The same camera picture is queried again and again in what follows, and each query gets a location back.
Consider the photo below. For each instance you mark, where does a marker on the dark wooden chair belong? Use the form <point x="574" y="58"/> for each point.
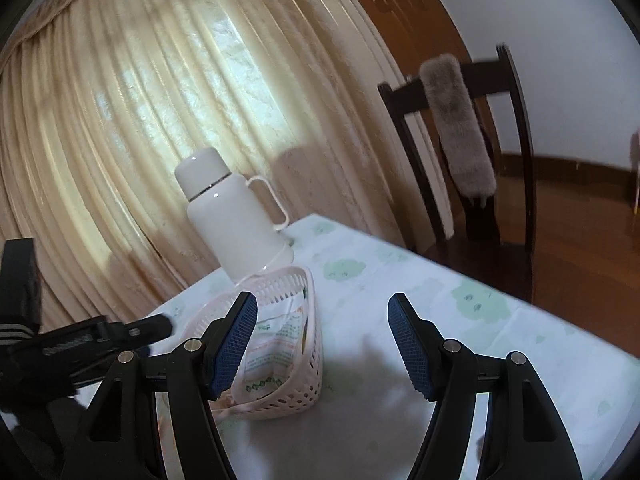
<point x="475" y="265"/>

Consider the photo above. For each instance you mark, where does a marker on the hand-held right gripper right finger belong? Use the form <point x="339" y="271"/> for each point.
<point x="410" y="350"/>

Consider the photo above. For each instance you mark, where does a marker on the brown wooden door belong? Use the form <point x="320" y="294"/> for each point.
<point x="390" y="10"/>

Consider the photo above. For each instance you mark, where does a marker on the pale green patterned tablecloth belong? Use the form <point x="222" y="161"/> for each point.
<point x="400" y="260"/>

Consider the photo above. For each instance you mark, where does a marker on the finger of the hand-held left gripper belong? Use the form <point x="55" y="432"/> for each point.
<point x="145" y="327"/>

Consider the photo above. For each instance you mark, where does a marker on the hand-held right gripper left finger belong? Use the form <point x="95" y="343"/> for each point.
<point x="232" y="345"/>

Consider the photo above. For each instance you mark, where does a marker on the beige pleated curtain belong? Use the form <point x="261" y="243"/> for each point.
<point x="150" y="110"/>

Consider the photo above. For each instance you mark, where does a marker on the white plastic mesh basket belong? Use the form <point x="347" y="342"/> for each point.
<point x="310" y="360"/>

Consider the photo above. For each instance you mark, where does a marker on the grey furry cloth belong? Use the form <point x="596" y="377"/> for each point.
<point x="457" y="125"/>

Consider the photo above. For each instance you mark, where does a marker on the white snack packet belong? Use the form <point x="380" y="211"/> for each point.
<point x="280" y="340"/>

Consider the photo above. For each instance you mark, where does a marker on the white thermos jug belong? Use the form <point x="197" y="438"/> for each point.
<point x="235" y="225"/>

